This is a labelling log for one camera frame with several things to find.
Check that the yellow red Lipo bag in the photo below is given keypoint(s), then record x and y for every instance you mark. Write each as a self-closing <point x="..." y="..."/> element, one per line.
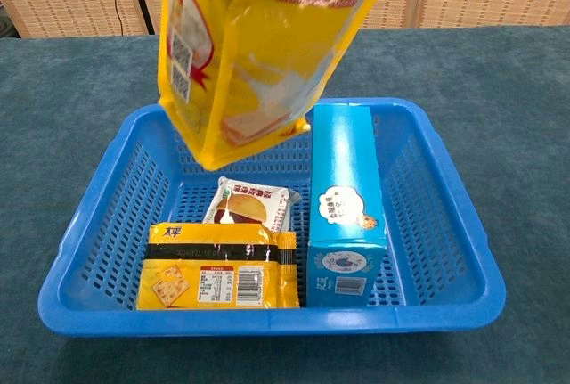
<point x="267" y="67"/>

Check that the light blue cookie box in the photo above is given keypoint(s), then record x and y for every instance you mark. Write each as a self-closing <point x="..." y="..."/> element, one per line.
<point x="345" y="157"/>

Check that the white burger pie packet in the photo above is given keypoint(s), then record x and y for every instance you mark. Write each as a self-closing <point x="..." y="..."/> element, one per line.
<point x="249" y="206"/>

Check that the yellow cracker packet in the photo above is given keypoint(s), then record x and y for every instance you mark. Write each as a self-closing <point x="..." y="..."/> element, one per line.
<point x="187" y="277"/>

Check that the blue perforated plastic basket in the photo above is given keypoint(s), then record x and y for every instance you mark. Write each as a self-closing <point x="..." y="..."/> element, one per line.
<point x="267" y="321"/>

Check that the black stool chrome base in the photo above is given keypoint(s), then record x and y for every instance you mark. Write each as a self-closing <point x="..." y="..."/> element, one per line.
<point x="5" y="23"/>

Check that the teal carpet table mat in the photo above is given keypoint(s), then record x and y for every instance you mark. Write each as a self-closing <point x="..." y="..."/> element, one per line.
<point x="512" y="179"/>

